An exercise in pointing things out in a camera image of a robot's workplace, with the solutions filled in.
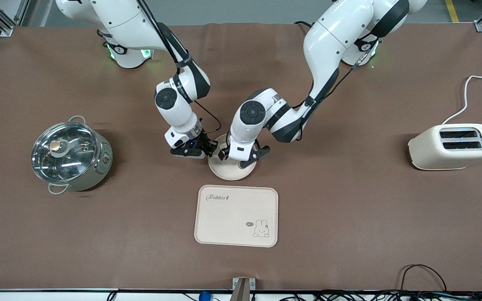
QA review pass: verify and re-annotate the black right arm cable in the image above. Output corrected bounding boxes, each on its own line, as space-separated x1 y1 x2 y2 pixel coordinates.
136 0 223 135

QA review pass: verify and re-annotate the black cable bundle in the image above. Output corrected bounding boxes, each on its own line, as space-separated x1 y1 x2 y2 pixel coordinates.
279 290 482 301

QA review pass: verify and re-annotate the cream two-slot toaster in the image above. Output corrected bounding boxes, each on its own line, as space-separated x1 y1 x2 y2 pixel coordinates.
408 123 482 171

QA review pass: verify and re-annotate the brown table mat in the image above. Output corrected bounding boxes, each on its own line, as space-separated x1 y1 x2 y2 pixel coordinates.
0 23 482 292

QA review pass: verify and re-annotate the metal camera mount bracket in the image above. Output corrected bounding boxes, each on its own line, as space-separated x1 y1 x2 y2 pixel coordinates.
231 277 256 301

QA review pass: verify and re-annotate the glass pot lid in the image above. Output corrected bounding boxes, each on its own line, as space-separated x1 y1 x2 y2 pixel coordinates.
31 122 100 184

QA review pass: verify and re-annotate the white toaster power cable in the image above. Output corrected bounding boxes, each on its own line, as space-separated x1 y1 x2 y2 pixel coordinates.
441 73 482 125

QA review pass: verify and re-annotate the round beige plate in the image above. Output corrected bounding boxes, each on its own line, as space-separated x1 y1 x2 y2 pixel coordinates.
208 134 259 181

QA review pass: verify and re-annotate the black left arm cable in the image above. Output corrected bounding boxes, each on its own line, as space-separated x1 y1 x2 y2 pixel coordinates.
293 20 380 142

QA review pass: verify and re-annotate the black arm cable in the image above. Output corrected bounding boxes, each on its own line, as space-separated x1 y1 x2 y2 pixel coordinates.
293 20 380 142
136 0 223 135

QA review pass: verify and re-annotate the black looped cable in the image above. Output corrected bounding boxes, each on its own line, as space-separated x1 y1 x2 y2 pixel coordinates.
399 264 448 293

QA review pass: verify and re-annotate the beige rabbit print tray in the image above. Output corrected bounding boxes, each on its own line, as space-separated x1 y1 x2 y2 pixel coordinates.
194 185 279 248

